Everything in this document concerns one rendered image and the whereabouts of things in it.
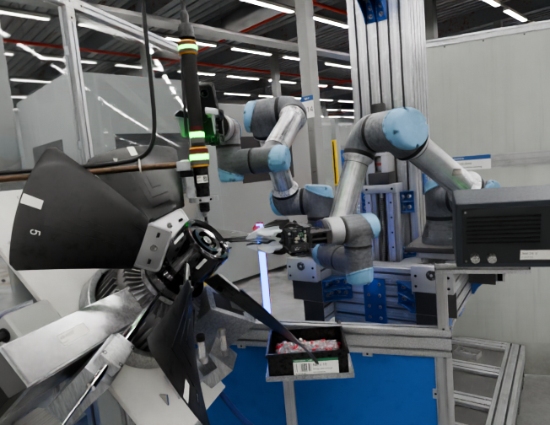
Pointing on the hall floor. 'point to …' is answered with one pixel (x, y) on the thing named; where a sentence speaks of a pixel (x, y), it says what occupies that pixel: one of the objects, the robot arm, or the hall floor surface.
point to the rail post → (445, 390)
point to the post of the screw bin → (290, 402)
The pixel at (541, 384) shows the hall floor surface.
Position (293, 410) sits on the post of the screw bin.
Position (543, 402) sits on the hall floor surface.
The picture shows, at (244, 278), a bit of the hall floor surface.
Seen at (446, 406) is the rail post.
